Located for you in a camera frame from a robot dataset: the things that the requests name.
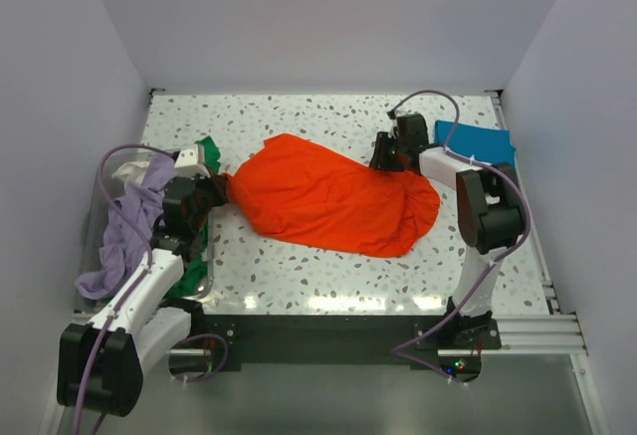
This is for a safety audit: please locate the lavender t shirt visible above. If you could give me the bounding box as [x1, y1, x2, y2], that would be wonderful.
[75, 154, 176, 301]

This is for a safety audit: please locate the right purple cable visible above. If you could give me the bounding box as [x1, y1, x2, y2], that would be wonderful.
[387, 89, 532, 359]

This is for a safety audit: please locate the orange t shirt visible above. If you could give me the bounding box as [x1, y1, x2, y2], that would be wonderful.
[229, 133, 441, 258]

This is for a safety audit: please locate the clear plastic bin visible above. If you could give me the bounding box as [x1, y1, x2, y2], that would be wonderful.
[76, 151, 211, 313]

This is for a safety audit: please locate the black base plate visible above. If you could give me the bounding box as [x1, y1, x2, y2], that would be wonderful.
[168, 315, 502, 381]

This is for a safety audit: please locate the green t shirt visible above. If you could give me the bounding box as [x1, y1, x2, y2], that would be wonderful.
[102, 136, 223, 306]

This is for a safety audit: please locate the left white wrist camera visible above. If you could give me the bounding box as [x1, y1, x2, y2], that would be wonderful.
[174, 143, 211, 178]

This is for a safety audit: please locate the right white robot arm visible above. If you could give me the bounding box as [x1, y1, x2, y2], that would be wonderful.
[370, 110, 530, 349]

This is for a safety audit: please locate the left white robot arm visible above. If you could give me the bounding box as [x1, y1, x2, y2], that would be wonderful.
[57, 174, 228, 417]

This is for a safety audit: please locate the folded blue t shirt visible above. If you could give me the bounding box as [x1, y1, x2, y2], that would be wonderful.
[434, 120, 516, 166]

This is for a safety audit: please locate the white t shirt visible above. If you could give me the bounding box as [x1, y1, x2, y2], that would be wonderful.
[111, 160, 150, 189]

